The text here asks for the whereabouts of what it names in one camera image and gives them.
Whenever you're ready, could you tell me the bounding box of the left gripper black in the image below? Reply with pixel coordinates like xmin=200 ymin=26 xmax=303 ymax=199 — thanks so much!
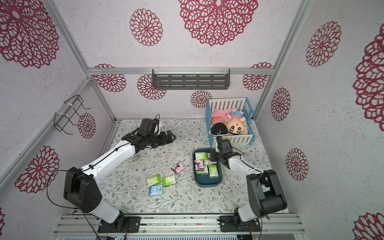
xmin=147 ymin=129 xmax=177 ymax=149

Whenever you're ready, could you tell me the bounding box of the green tissue pack top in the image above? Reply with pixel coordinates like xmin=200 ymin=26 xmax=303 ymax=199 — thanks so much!
xmin=195 ymin=152 xmax=208 ymax=160

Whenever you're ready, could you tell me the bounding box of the pink kuromi pack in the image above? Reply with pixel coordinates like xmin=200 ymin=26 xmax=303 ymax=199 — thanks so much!
xmin=171 ymin=162 xmax=186 ymax=175
xmin=194 ymin=160 xmax=205 ymax=172

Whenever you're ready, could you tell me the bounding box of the blue tissue pack bottom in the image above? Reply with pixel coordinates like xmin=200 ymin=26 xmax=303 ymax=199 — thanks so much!
xmin=149 ymin=185 xmax=163 ymax=197

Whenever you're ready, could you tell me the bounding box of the pink tissue pack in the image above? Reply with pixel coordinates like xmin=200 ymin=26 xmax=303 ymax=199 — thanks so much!
xmin=205 ymin=153 xmax=217 ymax=166

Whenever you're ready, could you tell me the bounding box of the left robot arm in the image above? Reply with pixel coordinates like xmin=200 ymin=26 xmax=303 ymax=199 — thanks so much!
xmin=64 ymin=118 xmax=177 ymax=226

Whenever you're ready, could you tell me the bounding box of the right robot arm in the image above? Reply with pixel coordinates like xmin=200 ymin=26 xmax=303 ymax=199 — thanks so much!
xmin=214 ymin=137 xmax=288 ymax=224

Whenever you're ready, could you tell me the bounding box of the teal storage box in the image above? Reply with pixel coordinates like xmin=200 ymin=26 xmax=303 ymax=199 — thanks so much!
xmin=193 ymin=148 xmax=223 ymax=188

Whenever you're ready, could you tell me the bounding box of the pink plush doll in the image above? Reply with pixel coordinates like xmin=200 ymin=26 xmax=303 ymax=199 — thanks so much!
xmin=210 ymin=108 xmax=237 ymax=136

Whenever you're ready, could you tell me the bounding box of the blue white toy crib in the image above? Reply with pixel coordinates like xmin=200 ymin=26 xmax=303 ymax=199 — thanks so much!
xmin=206 ymin=98 xmax=255 ymax=147

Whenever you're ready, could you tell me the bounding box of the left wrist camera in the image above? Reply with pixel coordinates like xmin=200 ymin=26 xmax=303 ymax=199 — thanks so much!
xmin=154 ymin=121 xmax=162 ymax=135

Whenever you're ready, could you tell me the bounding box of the grey wall shelf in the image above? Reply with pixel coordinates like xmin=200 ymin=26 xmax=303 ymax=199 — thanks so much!
xmin=152 ymin=69 xmax=230 ymax=91

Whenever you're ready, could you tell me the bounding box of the black wire wall rack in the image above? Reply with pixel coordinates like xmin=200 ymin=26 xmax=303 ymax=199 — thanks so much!
xmin=53 ymin=95 xmax=90 ymax=136

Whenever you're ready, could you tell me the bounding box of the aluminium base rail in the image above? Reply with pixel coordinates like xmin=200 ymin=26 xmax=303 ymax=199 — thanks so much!
xmin=52 ymin=214 xmax=307 ymax=240

